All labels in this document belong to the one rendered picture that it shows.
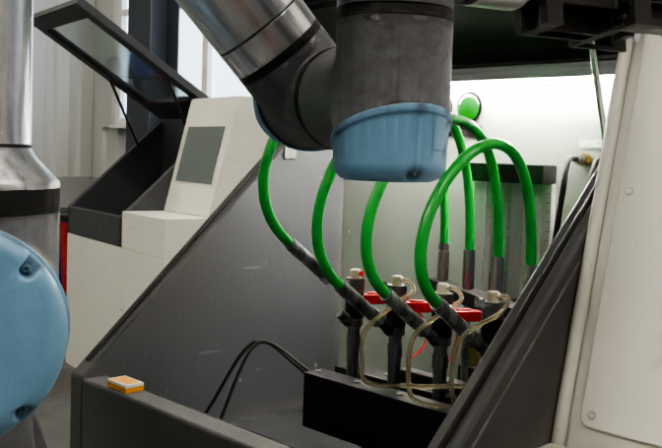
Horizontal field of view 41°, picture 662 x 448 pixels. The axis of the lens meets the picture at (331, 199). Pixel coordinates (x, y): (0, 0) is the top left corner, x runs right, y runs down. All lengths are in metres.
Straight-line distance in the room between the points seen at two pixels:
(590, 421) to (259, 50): 0.60
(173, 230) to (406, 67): 3.55
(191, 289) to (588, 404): 0.71
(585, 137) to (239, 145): 2.96
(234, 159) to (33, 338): 3.75
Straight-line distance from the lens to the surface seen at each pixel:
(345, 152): 0.56
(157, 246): 4.13
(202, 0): 0.65
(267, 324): 1.60
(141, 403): 1.28
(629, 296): 1.04
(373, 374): 1.32
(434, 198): 1.02
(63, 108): 8.63
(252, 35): 0.65
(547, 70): 1.39
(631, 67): 1.12
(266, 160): 1.16
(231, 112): 4.23
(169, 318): 1.48
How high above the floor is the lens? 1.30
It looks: 3 degrees down
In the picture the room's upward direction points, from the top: 2 degrees clockwise
